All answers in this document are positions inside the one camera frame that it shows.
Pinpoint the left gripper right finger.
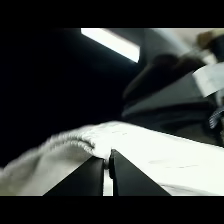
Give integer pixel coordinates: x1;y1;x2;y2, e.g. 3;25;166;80
108;148;171;197

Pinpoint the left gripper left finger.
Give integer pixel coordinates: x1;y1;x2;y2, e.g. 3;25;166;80
43;156;105;197

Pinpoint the white garment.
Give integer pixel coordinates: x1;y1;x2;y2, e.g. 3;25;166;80
0;120;224;197

